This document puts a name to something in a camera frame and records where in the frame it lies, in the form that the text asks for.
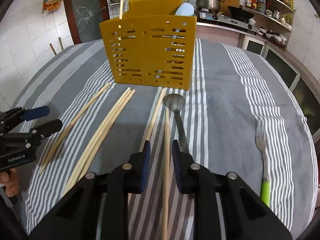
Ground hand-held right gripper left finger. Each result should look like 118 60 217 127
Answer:
27 140 152 240

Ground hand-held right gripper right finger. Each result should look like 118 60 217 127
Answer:
171 139 293 240

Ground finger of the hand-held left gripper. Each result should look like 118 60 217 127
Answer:
0 119 63 153
0 106 50 132

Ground steel spoon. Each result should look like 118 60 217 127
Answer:
162 93 190 154

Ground green handled steel fork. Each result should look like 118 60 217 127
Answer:
255 121 272 207

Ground yellow slotted utensil holder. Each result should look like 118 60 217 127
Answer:
99 0 198 91

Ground person's left hand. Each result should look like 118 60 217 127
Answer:
0 168 20 197

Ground grey striped tablecloth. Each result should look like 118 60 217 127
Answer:
10 38 319 240

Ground hanging plastic bag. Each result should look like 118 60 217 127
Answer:
42 0 63 14

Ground brown framed glass door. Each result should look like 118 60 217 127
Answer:
62 0 111 46

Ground metal utensil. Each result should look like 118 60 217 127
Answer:
155 28 187 78

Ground steel gas stove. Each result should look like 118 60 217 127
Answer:
194 8 259 34

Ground kitchen counter with cabinets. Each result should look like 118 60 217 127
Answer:
196 21 320 110

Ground light blue spoon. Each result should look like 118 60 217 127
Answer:
175 2 195 17

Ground black wok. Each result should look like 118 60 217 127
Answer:
227 5 256 22

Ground steel cooking pot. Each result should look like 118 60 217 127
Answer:
192 0 225 11

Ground corner wall shelf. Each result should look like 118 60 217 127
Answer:
244 0 297 33

